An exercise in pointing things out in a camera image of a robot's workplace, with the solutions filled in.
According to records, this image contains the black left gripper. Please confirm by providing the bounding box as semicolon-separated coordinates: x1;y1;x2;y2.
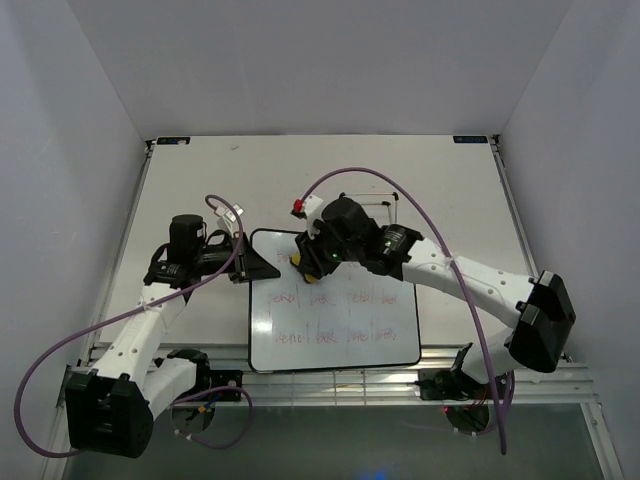
195;231;281;284

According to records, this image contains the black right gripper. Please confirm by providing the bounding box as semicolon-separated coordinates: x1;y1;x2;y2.
295;218;362;280

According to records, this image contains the yellow whiteboard eraser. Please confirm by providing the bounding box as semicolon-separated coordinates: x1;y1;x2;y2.
290;252;322;284

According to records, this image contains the black framed whiteboard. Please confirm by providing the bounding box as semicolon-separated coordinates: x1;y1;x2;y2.
249;229;421;373

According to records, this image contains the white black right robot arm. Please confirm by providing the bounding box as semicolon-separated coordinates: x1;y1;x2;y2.
292;196;576;373

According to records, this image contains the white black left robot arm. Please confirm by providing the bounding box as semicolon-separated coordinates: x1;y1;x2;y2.
65;206;280;458

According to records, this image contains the blue corner label left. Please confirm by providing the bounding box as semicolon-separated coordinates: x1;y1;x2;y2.
156;136;191;146

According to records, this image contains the blue corner label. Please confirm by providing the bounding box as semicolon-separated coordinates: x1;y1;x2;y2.
453;135;489;144
156;136;191;146

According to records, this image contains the blue corner label right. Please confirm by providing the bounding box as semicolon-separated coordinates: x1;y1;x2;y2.
453;135;489;144

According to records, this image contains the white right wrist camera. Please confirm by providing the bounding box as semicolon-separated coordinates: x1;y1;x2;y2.
291;195;325;239

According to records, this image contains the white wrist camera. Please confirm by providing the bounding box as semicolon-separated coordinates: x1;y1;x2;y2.
214;204;244;236
291;195;325;239

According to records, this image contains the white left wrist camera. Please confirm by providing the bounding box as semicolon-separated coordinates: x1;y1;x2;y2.
214;204;244;236

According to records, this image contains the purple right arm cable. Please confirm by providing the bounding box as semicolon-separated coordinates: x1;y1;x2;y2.
294;167;516;456

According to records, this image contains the white wire whiteboard stand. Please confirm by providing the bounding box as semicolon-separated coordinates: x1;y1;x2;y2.
339;192;399;225

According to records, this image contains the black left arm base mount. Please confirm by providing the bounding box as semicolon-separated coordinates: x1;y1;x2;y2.
195;369;243;403

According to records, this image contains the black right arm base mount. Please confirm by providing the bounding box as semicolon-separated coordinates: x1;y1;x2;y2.
414;343;497;435

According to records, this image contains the aluminium table frame rail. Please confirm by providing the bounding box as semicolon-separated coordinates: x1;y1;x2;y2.
44;134;626;480

